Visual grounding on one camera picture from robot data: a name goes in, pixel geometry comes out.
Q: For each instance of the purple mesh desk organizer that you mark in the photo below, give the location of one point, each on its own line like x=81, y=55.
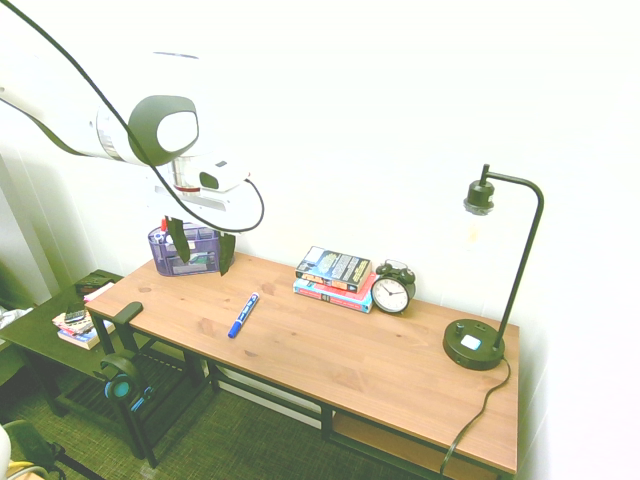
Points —
x=167, y=262

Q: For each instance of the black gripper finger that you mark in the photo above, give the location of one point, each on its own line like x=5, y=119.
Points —
x=179, y=240
x=227, y=252

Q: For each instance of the black paperback book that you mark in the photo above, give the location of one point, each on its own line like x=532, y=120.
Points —
x=334, y=269

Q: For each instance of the blue white whiteboard marker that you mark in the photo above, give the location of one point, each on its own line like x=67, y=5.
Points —
x=244, y=314

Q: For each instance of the wooden desk black frame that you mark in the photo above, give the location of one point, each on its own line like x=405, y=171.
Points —
x=325, y=350

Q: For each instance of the stack of books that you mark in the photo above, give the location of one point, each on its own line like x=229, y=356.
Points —
x=80, y=336

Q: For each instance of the white crumpled cloth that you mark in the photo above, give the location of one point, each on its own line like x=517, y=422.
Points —
x=12, y=317

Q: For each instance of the black headphone hook clamp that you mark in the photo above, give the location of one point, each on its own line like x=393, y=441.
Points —
x=127, y=312

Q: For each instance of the dark bag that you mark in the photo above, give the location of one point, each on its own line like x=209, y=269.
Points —
x=32, y=447

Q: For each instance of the black twin-bell alarm clock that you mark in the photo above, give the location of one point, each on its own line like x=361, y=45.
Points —
x=391, y=294

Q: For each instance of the black desk lamp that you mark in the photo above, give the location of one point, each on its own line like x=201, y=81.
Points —
x=470, y=345

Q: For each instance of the white capped blue pen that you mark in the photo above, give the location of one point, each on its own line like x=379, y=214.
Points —
x=159, y=237

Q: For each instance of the red marker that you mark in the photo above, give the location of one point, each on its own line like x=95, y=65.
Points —
x=163, y=224

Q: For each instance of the white round object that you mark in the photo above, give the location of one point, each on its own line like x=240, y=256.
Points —
x=4, y=447

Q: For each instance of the black slatted lower shelf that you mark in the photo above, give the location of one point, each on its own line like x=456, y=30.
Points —
x=160, y=385

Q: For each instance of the black blue headphones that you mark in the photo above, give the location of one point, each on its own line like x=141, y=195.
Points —
x=120, y=387

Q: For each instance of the dark side table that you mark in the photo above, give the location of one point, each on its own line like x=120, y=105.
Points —
x=35, y=337

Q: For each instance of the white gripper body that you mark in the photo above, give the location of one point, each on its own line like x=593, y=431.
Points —
x=220, y=210

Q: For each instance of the red teal book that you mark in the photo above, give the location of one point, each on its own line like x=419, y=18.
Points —
x=345, y=297

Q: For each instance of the black phone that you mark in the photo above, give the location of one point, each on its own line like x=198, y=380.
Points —
x=75, y=314

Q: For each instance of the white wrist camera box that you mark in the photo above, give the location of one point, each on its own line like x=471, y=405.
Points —
x=225, y=174

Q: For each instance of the green card pack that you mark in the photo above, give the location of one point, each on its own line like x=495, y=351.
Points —
x=200, y=260

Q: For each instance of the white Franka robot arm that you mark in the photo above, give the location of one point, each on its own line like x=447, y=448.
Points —
x=60, y=105

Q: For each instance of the pink paper sheet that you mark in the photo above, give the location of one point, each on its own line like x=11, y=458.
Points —
x=99, y=292

